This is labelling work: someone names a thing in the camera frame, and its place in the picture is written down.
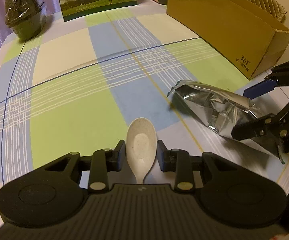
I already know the silver foil pouch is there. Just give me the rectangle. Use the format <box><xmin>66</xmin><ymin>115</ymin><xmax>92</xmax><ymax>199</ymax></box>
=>
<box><xmin>168</xmin><ymin>80</ymin><xmax>284</xmax><ymax>164</ymax></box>

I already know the white speckled spoon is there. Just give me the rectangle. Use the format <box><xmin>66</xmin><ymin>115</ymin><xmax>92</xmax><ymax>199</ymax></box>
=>
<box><xmin>126</xmin><ymin>118</ymin><xmax>157</xmax><ymax>184</ymax></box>

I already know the open cardboard box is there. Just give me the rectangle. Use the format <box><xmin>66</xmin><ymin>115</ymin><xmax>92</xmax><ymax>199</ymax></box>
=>
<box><xmin>167</xmin><ymin>0</ymin><xmax>289</xmax><ymax>80</ymax></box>

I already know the left black wrapped bowl stack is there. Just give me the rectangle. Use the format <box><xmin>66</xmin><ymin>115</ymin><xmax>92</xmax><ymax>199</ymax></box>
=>
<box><xmin>5</xmin><ymin>0</ymin><xmax>46</xmax><ymax>42</ymax></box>

